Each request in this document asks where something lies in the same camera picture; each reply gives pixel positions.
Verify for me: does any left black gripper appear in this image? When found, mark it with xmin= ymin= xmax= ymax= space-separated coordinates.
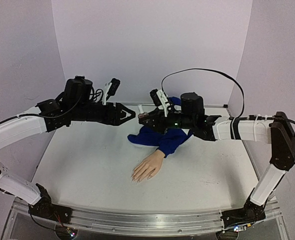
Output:
xmin=72 ymin=101 xmax=137 ymax=126

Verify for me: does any pink nail polish bottle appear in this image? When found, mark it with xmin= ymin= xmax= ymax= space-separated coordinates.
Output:
xmin=138 ymin=112 xmax=149 ymax=119

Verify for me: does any white nail polish cap brush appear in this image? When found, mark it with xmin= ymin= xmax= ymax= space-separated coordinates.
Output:
xmin=137 ymin=104 xmax=145 ymax=114

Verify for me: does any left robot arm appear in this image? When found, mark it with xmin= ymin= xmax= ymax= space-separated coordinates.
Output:
xmin=0 ymin=76 xmax=136 ymax=221

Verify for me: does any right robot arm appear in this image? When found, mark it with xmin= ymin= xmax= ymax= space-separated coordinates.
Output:
xmin=138 ymin=89 xmax=295 ymax=232

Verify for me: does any blue red white jacket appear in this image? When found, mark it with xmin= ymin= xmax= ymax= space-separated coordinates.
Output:
xmin=127 ymin=95 xmax=196 ymax=159

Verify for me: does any mannequin hand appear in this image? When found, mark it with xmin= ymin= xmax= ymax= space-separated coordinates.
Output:
xmin=131 ymin=149 xmax=165 ymax=183

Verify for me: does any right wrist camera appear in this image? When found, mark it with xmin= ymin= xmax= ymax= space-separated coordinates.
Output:
xmin=149 ymin=89 xmax=172 ymax=117

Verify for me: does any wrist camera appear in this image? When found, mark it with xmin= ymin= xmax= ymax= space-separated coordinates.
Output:
xmin=149 ymin=89 xmax=172 ymax=117
xmin=102 ymin=78 xmax=121 ymax=106

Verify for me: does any black left camera cable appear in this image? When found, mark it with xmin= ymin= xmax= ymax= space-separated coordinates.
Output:
xmin=88 ymin=84 xmax=107 ymax=103

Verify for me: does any black camera cable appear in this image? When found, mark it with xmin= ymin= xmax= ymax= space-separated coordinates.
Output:
xmin=88 ymin=84 xmax=107 ymax=103
xmin=161 ymin=68 xmax=246 ymax=118

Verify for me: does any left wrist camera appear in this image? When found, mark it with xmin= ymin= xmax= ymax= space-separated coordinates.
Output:
xmin=102 ymin=78 xmax=121 ymax=106

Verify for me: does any black right camera cable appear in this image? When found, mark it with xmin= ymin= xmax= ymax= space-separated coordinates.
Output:
xmin=161 ymin=68 xmax=246 ymax=118

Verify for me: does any aluminium table front rail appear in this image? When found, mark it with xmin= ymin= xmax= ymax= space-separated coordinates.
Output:
xmin=13 ymin=199 xmax=289 ymax=240

